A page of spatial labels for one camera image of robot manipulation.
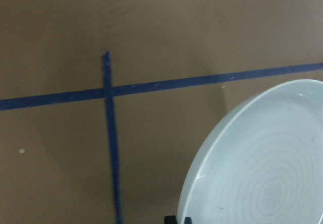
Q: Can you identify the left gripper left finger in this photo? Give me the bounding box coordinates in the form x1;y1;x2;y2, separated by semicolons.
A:
164;215;177;224

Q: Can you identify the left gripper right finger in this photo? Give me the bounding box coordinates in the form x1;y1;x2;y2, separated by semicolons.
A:
184;217;192;224

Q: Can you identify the light blue plate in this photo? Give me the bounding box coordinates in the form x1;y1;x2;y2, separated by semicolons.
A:
176;79;322;223

